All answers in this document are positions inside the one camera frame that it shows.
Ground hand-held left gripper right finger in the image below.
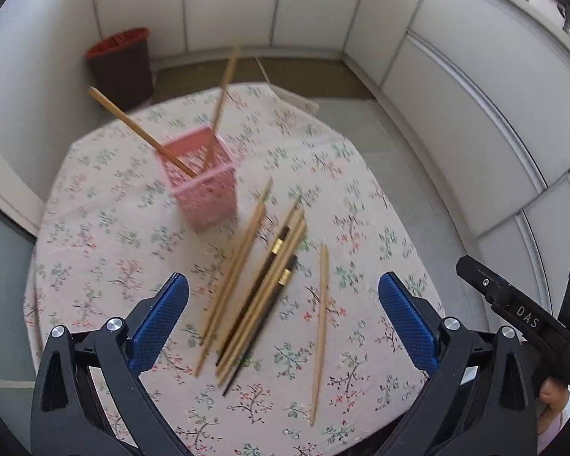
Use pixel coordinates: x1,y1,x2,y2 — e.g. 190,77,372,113
375,272,540,456

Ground pink perforated chopstick holder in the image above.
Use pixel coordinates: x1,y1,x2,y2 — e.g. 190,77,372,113
154,123,241,233

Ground wooden chopstick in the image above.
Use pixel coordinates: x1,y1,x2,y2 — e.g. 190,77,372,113
195,202,267,378
203,44,243,173
216,194,301,367
310,244,329,426
202,177,274,344
211,205,268,351
88,86,198,177
216,220,309,385

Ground floral tablecloth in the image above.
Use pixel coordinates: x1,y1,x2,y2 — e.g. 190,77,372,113
24,83,445,456

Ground dark chopstick with gold band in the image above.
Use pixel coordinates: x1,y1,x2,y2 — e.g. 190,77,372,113
217,225,293,359
222,255,298,397

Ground person's right hand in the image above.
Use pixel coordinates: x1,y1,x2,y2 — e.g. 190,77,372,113
538,377,570,420

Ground brown trash bin red rim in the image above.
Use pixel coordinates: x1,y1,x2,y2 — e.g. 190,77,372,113
86,27,154,111

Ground person's right forearm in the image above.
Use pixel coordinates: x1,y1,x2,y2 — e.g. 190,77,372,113
536,417,567,456

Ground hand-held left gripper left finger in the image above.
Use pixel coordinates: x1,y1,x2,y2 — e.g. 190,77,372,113
31,272,191,456

